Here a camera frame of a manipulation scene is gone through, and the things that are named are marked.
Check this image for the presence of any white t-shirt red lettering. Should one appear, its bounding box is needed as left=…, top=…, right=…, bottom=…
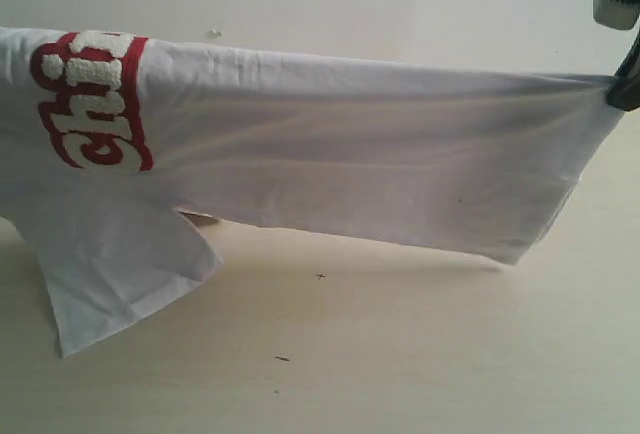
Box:
left=1, top=28, right=622, bottom=356

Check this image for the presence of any small white wall hook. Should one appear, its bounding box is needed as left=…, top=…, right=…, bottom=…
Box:
left=208, top=29, right=222, bottom=39

